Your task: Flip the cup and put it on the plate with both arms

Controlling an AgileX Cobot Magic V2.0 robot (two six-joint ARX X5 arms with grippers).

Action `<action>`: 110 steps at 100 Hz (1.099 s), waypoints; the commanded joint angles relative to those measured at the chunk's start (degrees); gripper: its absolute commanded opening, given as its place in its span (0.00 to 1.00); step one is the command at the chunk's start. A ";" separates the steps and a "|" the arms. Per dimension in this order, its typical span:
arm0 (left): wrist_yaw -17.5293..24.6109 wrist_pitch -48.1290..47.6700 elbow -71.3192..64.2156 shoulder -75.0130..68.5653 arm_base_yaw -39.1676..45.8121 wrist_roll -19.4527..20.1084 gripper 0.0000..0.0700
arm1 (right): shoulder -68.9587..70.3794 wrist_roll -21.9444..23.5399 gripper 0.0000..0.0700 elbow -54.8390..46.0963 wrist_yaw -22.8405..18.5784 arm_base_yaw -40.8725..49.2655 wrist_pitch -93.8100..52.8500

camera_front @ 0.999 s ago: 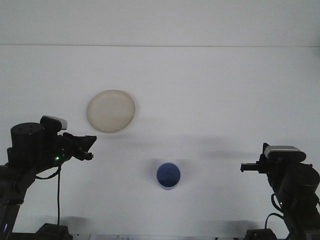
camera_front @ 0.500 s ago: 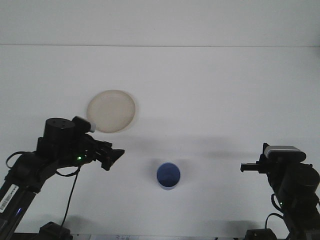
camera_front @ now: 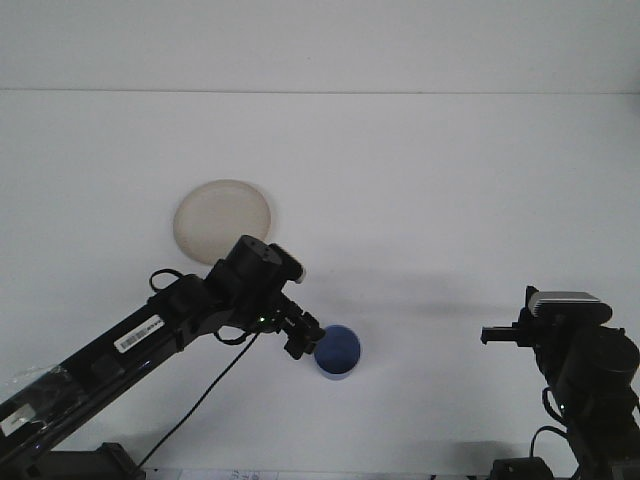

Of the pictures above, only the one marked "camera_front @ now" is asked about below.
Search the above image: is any pale blue cup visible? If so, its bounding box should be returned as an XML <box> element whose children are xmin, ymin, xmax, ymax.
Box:
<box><xmin>313</xmin><ymin>323</ymin><xmax>362</xmax><ymax>382</ymax></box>

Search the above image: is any pale round plate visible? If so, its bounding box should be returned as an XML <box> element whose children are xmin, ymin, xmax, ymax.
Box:
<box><xmin>173</xmin><ymin>178</ymin><xmax>275</xmax><ymax>266</ymax></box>

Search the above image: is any white printed paper sheet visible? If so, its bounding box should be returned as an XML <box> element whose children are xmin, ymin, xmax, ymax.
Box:
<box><xmin>144</xmin><ymin>467</ymin><xmax>301</xmax><ymax>480</ymax></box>

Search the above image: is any long black arm cable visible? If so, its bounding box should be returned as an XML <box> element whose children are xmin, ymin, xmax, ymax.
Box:
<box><xmin>139</xmin><ymin>327</ymin><xmax>262</xmax><ymax>469</ymax></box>
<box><xmin>529</xmin><ymin>385</ymin><xmax>574</xmax><ymax>459</ymax></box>

